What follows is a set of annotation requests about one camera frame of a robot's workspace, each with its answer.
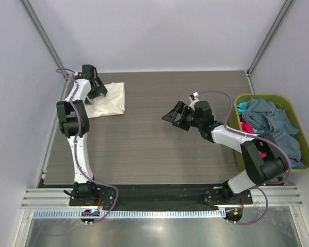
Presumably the teal t shirt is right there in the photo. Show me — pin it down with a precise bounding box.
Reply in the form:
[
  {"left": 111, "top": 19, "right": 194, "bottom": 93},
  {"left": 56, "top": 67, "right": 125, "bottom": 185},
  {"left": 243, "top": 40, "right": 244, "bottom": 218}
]
[{"left": 236, "top": 101, "right": 249, "bottom": 115}]

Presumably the aluminium corner post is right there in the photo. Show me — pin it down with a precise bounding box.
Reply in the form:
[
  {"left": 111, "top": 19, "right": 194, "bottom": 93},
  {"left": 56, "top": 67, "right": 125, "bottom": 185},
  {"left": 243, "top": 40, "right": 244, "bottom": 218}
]
[
  {"left": 20, "top": 0, "right": 64, "bottom": 68},
  {"left": 246, "top": 0, "right": 297, "bottom": 78}
]

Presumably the red t shirt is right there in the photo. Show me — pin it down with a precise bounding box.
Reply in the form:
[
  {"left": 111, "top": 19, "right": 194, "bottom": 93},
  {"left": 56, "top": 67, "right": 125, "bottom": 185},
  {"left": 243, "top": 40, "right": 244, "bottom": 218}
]
[{"left": 238, "top": 115, "right": 267, "bottom": 159}]

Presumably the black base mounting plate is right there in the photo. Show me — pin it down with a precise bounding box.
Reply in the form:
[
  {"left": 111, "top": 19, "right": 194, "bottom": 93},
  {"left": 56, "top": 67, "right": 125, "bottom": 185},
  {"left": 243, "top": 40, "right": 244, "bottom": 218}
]
[{"left": 64, "top": 184, "right": 253, "bottom": 211}]

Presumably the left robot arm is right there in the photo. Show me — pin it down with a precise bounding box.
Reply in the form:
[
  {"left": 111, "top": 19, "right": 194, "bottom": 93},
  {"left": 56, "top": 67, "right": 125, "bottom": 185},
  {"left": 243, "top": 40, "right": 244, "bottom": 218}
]
[{"left": 56, "top": 64, "right": 108, "bottom": 206}]

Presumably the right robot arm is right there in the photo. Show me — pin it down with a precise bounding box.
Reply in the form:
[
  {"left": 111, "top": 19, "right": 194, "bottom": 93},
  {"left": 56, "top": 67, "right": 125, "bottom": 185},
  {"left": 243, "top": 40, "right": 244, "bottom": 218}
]
[{"left": 161, "top": 100, "right": 289, "bottom": 204}]

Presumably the grey blue t shirt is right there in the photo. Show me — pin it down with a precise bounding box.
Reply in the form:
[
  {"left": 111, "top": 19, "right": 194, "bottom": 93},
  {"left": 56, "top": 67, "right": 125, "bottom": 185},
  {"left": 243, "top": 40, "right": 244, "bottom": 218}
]
[{"left": 243, "top": 99, "right": 306, "bottom": 169}]

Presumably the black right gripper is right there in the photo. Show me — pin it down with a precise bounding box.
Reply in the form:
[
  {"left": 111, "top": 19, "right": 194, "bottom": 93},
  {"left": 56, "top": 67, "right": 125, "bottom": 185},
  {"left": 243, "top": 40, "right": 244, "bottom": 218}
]
[{"left": 162, "top": 101, "right": 202, "bottom": 131}]

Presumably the olive green plastic bin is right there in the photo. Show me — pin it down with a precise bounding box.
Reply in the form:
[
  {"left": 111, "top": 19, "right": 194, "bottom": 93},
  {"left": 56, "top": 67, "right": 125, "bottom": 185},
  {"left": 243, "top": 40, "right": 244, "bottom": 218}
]
[{"left": 229, "top": 94, "right": 309, "bottom": 172}]

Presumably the aluminium frame rail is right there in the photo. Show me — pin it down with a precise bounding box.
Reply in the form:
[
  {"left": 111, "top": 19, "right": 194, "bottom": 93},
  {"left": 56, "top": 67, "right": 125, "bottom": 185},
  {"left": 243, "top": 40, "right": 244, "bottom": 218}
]
[{"left": 21, "top": 186, "right": 303, "bottom": 209}]

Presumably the white slotted cable duct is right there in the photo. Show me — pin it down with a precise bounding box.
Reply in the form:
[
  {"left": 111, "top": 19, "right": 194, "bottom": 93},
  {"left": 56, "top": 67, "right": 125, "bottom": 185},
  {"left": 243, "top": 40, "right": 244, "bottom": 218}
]
[{"left": 33, "top": 208, "right": 226, "bottom": 220}]

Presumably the cream white t shirt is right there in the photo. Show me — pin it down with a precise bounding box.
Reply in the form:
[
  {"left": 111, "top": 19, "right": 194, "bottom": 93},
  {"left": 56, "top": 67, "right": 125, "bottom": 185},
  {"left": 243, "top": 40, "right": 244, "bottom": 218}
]
[{"left": 85, "top": 82, "right": 125, "bottom": 118}]

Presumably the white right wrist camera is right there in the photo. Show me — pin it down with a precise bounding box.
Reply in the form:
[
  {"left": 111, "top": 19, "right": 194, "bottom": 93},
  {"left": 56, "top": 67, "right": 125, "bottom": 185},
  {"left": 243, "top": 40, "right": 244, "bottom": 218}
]
[{"left": 188, "top": 92, "right": 199, "bottom": 111}]

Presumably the left aluminium corner post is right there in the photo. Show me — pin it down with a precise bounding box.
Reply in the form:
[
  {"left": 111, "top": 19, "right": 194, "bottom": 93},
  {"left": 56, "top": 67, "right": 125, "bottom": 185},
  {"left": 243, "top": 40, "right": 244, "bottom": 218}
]
[{"left": 20, "top": 0, "right": 64, "bottom": 68}]

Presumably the right aluminium corner post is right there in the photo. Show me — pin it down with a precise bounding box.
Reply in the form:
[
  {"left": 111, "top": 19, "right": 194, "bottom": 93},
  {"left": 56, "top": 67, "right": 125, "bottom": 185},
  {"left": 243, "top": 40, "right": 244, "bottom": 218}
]
[{"left": 246, "top": 0, "right": 297, "bottom": 78}]

